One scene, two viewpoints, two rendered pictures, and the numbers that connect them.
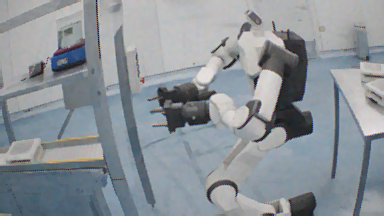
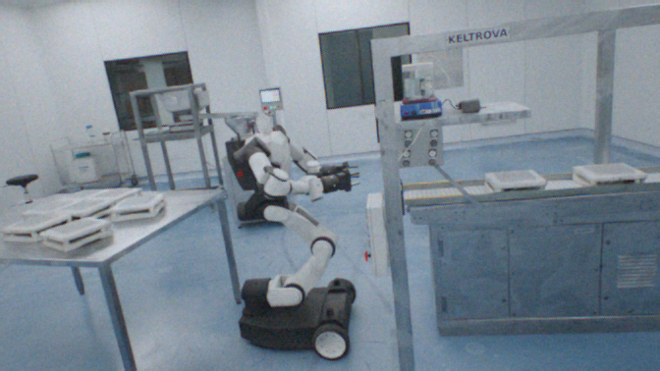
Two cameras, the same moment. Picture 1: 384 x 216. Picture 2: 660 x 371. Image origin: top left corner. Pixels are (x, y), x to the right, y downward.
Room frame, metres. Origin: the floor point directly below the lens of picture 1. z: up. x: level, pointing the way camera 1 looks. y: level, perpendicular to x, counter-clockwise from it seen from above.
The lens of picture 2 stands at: (4.27, 0.41, 1.56)
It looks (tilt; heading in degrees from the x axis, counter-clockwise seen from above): 15 degrees down; 190
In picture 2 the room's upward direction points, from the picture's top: 7 degrees counter-clockwise
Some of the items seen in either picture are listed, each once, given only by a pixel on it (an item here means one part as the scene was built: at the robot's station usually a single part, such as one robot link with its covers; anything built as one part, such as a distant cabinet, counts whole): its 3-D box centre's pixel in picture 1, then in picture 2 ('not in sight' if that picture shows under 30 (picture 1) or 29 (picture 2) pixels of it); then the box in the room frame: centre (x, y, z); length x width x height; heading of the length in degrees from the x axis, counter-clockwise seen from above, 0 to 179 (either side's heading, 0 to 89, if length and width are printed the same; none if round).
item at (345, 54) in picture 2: not in sight; (366, 67); (-2.99, -0.05, 1.43); 1.38 x 0.01 x 1.16; 98
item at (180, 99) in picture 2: not in sight; (199, 149); (-0.70, -1.94, 0.75); 1.43 x 1.06 x 1.50; 98
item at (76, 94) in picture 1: (81, 83); (418, 144); (1.99, 0.49, 1.11); 0.22 x 0.11 x 0.20; 91
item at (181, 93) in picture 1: (173, 97); (338, 182); (2.02, 0.07, 0.96); 0.12 x 0.10 x 0.13; 123
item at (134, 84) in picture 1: (132, 68); (378, 233); (2.73, 0.30, 0.94); 0.17 x 0.06 x 0.26; 1
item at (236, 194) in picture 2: not in sight; (262, 185); (-0.27, -1.11, 0.38); 0.63 x 0.57 x 0.76; 98
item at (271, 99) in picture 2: not in sight; (273, 117); (-0.44, -0.92, 1.07); 0.23 x 0.10 x 0.62; 98
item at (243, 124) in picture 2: not in sight; (250, 132); (-0.32, -1.16, 0.95); 0.49 x 0.36 x 0.37; 98
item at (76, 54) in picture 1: (71, 53); (419, 107); (1.91, 0.51, 1.29); 0.21 x 0.20 x 0.09; 1
